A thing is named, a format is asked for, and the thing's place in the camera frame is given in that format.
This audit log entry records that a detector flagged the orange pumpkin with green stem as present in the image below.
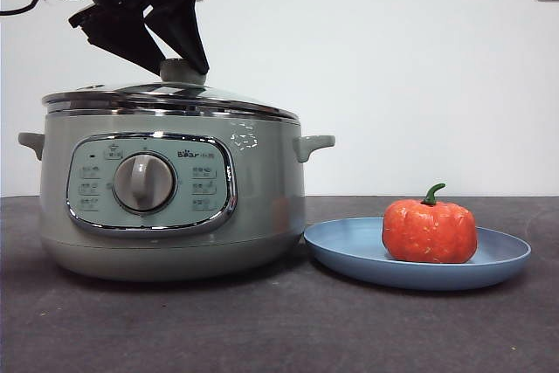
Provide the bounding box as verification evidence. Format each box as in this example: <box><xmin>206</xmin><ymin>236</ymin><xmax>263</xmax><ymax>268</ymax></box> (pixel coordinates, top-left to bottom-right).
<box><xmin>382</xmin><ymin>183</ymin><xmax>479</xmax><ymax>265</ymax></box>

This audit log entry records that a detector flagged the glass lid with green knob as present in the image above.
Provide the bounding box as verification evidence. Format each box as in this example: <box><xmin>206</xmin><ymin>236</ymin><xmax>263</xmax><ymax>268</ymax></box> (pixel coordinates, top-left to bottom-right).
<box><xmin>41</xmin><ymin>58</ymin><xmax>302</xmax><ymax>123</ymax></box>

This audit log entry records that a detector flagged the pale green electric steamer pot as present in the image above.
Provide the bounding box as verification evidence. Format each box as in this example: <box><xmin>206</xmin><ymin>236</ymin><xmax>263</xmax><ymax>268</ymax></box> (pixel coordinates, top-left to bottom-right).
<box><xmin>17</xmin><ymin>109</ymin><xmax>337</xmax><ymax>283</ymax></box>

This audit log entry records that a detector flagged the blue round plate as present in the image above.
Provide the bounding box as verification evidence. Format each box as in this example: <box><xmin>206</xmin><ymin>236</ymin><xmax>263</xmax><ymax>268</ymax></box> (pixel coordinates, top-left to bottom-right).
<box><xmin>303</xmin><ymin>217</ymin><xmax>534</xmax><ymax>292</ymax></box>

